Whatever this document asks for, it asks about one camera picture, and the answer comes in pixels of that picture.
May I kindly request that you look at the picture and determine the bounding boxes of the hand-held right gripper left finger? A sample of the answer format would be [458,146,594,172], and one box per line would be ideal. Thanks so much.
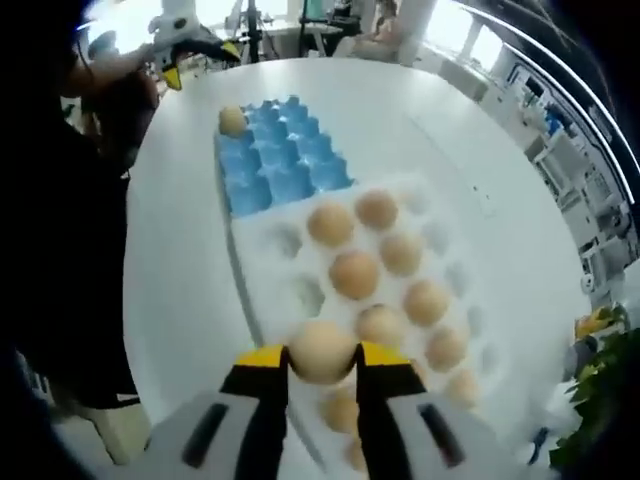
[148,343,292,480]

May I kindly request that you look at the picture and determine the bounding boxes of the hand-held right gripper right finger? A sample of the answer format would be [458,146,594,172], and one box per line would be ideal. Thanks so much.
[354,340,509,480]

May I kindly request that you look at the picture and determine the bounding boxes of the single brown egg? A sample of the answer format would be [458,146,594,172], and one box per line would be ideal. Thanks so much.
[288,320,357,386]
[218,104,250,137]

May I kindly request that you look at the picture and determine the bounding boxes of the blue egg tray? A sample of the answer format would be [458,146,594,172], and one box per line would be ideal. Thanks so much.
[212,97,359,221]

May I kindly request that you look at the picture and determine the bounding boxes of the group of brown eggs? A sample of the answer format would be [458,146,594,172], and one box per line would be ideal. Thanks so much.
[305,188,484,474]

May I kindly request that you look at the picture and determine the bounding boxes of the white foam egg tray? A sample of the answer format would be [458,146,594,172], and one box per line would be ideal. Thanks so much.
[225,172,496,480]

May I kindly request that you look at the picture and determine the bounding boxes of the person's left hand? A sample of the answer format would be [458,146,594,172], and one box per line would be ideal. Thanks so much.
[130,42,157,71]

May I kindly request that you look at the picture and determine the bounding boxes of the black tripod stand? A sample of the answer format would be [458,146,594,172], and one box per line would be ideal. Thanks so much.
[239,0,266,64]

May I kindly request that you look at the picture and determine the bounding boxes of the person's beige trousers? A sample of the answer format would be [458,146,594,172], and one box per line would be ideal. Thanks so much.
[87,394,151,466]

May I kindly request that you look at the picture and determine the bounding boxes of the potted green plant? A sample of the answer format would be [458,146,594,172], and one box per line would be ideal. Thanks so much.
[547,304,640,471]

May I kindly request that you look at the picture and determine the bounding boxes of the small yellow object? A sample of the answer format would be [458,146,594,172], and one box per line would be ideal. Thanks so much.
[574,309,616,336]

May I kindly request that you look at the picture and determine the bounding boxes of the white table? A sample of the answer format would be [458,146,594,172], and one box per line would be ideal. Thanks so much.
[122,55,599,480]

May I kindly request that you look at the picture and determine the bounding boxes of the person's black shirt torso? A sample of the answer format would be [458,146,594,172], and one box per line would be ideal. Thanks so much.
[0,44,134,406]

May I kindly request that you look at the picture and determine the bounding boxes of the row of white workbenches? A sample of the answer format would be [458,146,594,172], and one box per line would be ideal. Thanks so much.
[479,59,636,301]

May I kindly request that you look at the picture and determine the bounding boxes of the table cable slot cover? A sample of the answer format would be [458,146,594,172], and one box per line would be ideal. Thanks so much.
[407,114,501,221]

